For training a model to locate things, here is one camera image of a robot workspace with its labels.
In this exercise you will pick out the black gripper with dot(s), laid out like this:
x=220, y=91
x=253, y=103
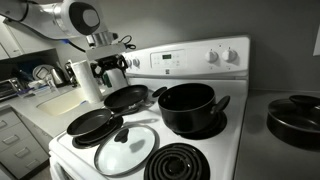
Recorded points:
x=110, y=63

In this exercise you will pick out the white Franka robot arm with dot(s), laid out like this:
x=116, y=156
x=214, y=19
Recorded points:
x=50, y=18

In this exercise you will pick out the white stove knob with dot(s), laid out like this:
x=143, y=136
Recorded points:
x=229, y=55
x=211, y=56
x=128, y=62
x=135, y=62

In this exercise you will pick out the stove clock display panel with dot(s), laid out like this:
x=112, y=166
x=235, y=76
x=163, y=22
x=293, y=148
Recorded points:
x=166, y=59

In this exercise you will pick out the white electric stove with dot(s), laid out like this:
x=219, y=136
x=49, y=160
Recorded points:
x=226, y=140

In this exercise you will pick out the white utensil holder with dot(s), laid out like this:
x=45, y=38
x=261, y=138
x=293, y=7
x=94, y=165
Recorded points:
x=116, y=79

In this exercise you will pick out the green dish soap bottle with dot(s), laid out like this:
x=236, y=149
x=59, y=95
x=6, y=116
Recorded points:
x=106, y=80

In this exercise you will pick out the white paper towel roll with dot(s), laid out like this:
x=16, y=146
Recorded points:
x=85, y=83

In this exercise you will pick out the large black frying pan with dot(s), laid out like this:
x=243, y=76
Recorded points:
x=126, y=96

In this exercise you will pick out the chrome sink faucet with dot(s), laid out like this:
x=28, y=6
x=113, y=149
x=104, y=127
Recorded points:
x=70, y=75

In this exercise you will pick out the steel kettle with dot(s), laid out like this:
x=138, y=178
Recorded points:
x=58, y=76

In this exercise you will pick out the small black frying pan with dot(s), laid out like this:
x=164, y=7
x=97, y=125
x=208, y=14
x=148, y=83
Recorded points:
x=88, y=122

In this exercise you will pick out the cream sink basin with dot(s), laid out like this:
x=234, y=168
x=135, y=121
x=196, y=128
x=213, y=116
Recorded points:
x=60, y=103

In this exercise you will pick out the coil burner under small pan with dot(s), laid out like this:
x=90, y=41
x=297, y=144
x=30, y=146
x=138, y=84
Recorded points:
x=110, y=130

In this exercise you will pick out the white round plate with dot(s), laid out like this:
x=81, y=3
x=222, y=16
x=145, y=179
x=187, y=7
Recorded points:
x=40, y=72

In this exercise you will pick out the glass lid with black knob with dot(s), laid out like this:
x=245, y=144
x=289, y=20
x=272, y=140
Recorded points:
x=133, y=156

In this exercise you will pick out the silver toaster oven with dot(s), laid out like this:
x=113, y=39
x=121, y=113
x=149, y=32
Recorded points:
x=8, y=88

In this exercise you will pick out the bare black coil burner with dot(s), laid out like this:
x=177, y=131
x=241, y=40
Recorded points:
x=173, y=163

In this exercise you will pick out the grey drawer cabinet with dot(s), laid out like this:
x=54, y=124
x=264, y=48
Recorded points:
x=20, y=146

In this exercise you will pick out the coil burner under pot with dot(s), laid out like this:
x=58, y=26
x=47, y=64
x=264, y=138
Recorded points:
x=216, y=128

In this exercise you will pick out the black pot on counter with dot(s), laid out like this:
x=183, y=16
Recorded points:
x=300, y=113

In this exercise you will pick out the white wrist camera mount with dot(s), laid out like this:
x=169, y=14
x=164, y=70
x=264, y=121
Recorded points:
x=103, y=51

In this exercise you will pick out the white wall cabinet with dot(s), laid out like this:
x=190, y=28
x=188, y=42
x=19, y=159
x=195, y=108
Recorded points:
x=10, y=46

